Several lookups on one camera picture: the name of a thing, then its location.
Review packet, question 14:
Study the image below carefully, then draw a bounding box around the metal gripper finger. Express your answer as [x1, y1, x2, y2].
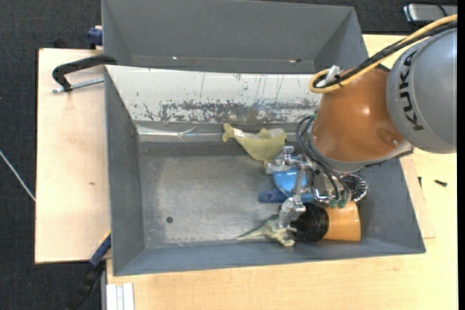
[266, 146, 310, 175]
[278, 195, 307, 232]

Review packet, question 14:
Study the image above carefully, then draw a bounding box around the blue round toy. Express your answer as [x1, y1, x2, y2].
[258, 170, 315, 204]

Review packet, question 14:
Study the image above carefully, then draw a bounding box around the green toy dinosaur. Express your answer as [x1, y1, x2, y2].
[235, 213, 297, 248]

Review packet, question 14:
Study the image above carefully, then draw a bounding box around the yellow-green toy whale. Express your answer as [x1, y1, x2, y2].
[222, 122, 288, 163]

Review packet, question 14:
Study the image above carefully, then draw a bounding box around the orange and black cylinder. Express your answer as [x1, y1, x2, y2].
[290, 200, 363, 242]

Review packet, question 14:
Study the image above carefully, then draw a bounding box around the grey metal bin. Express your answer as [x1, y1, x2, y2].
[100, 0, 426, 277]

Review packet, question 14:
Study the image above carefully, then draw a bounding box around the pale wood board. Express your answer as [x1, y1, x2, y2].
[34, 48, 112, 264]

